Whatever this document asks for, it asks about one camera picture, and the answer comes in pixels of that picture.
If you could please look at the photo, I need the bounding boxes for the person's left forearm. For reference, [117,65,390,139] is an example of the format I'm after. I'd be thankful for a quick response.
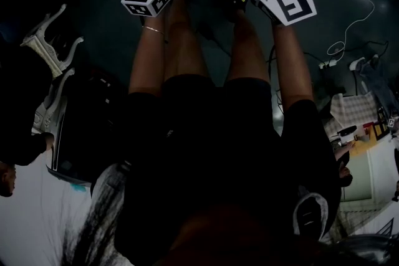
[128,17,166,96]

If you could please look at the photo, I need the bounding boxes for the black white-edged shoulder pad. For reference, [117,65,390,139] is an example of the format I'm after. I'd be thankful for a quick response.
[292,191,330,240]

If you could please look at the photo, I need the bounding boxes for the person's right forearm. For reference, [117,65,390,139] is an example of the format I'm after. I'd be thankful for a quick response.
[271,21,315,112]

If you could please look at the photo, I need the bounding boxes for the person's right black shoe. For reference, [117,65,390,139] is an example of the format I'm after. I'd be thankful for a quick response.
[229,0,250,24]

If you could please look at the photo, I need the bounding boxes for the person's left leg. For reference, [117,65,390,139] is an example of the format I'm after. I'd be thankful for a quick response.
[163,0,208,82]

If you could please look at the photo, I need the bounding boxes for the person's leg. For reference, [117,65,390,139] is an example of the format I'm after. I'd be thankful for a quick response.
[163,0,208,82]
[226,9,271,85]

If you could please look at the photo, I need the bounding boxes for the person's right leg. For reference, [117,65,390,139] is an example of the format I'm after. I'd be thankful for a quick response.
[226,9,271,85]

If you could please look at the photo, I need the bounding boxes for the person's black shorts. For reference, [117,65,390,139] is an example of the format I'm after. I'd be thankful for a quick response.
[161,74,272,122]

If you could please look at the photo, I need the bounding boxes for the white ornate chair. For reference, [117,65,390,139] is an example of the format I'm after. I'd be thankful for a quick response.
[32,67,76,135]
[20,3,85,78]

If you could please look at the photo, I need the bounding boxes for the checked cloth table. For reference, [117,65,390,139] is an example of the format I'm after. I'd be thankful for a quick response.
[323,92,380,136]

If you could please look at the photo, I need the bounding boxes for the white shell chair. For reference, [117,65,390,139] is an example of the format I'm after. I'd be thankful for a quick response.
[45,96,93,188]

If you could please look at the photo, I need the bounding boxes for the person's black t-shirt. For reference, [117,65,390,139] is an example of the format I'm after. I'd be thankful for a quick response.
[113,93,342,259]

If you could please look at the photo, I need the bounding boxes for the thin gold bracelet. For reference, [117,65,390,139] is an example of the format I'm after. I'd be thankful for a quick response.
[142,24,166,37]

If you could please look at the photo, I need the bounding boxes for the long white cable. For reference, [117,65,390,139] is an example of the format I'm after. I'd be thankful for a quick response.
[326,0,387,63]

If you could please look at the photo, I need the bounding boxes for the white backpack strap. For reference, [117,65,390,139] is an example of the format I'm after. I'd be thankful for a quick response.
[90,163,132,259]

